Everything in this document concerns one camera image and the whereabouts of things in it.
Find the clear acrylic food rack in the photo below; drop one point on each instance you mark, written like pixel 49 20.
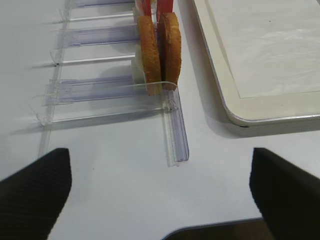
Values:
pixel 100 78

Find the white rectangular tray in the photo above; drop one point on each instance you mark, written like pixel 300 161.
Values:
pixel 266 58

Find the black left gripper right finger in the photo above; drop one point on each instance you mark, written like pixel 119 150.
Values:
pixel 287 197

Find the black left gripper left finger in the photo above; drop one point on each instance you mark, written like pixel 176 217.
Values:
pixel 32 199

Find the red tomato slice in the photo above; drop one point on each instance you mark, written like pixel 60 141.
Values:
pixel 149 7

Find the bread slice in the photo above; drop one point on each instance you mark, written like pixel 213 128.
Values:
pixel 150 55
pixel 170 49

